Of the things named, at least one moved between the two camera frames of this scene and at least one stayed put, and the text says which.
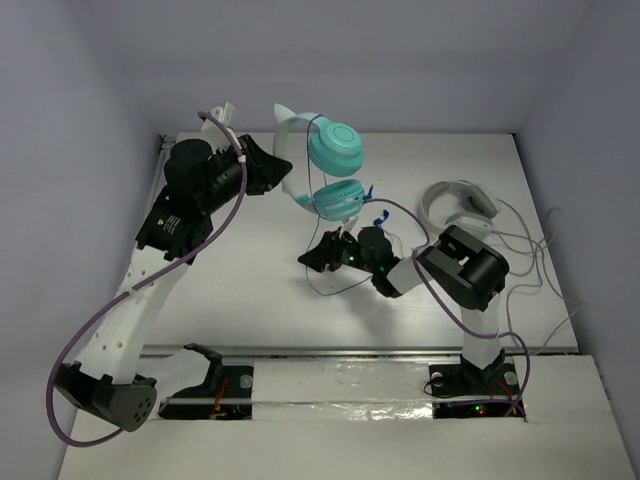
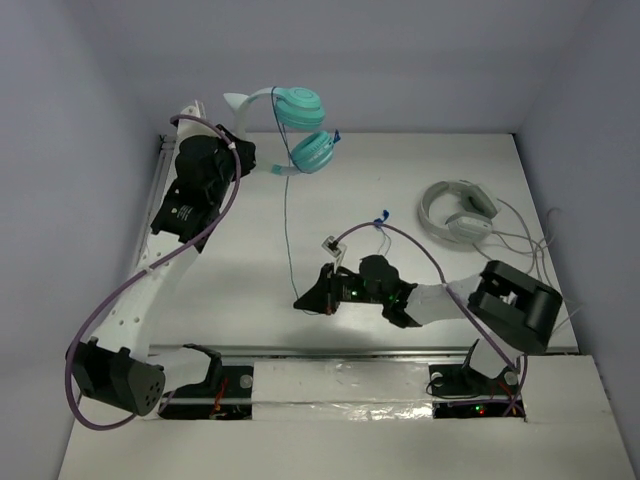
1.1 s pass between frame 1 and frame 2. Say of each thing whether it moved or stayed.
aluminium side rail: stayed
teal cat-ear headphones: moved
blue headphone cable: moved
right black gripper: moved
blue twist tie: stayed
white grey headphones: stayed
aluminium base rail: stayed
